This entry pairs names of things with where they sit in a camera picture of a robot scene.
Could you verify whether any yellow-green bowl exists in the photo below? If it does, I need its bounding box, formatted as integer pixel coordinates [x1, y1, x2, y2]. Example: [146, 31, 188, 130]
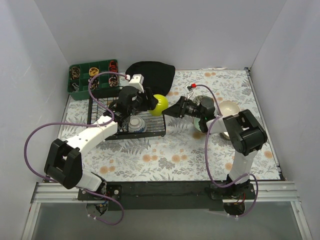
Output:
[148, 94, 169, 117]

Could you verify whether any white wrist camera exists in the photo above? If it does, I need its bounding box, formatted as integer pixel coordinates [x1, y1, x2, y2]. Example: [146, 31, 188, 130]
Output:
[128, 74, 144, 93]
[184, 83, 197, 100]

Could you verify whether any black wire dish rack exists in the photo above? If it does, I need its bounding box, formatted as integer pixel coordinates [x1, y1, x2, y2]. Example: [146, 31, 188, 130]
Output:
[87, 86, 166, 141]

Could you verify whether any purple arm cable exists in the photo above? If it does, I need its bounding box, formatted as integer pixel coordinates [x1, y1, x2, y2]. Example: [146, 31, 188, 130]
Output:
[194, 83, 259, 218]
[24, 71, 132, 226]

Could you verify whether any beige tan bowl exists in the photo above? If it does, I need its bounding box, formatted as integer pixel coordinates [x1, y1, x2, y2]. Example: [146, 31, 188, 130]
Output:
[221, 132, 230, 140]

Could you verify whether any green compartment tray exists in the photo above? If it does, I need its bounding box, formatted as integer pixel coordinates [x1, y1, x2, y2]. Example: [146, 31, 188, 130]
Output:
[67, 59, 119, 101]

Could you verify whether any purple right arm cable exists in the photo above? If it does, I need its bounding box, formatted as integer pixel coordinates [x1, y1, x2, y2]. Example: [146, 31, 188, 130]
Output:
[194, 83, 259, 218]

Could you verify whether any celadon green bowl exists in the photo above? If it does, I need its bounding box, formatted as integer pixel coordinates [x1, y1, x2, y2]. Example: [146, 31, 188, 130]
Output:
[193, 117, 201, 132]

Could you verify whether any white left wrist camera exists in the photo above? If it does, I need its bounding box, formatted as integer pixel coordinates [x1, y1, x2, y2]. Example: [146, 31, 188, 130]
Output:
[128, 74, 144, 93]

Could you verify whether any floral brown leaf bowl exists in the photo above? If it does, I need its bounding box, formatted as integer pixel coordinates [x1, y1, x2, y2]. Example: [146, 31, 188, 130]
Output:
[192, 95, 210, 105]

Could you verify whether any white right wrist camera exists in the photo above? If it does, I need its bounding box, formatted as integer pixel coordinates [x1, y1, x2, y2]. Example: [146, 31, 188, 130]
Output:
[184, 83, 197, 100]

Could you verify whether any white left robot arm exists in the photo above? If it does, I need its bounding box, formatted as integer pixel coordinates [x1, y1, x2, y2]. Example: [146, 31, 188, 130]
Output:
[44, 86, 158, 200]

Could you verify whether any white blue patterned bowl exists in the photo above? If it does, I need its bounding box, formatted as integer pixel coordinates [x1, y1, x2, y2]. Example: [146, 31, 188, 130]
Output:
[128, 115, 147, 133]

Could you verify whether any black base bar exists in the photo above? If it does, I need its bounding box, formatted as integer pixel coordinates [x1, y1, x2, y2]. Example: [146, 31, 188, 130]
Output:
[77, 180, 258, 212]

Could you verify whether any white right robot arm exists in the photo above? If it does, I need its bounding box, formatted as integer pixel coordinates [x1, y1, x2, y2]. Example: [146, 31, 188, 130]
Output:
[162, 96, 268, 199]

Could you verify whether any white pink interior bowl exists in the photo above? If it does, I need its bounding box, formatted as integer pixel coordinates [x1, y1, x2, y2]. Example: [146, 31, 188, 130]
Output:
[219, 100, 240, 117]

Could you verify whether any black cloth bag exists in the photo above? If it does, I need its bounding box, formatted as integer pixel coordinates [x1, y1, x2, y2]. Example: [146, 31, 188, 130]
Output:
[125, 61, 176, 96]

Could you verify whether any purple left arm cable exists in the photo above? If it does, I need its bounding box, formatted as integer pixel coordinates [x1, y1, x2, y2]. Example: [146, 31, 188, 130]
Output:
[24, 71, 132, 226]

